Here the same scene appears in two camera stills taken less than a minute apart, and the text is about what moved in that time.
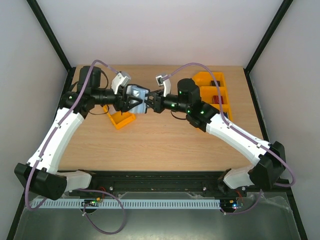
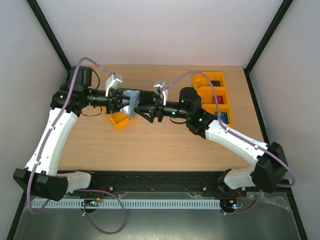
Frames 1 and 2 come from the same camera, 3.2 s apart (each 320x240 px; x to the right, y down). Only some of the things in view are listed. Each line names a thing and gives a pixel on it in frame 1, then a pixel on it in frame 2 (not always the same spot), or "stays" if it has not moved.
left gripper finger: (129, 107) -> (125, 103)
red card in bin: (216, 99) stays
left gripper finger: (134, 91) -> (120, 93)
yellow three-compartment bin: (206, 92) stays
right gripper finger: (148, 104) -> (147, 113)
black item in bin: (213, 83) stays
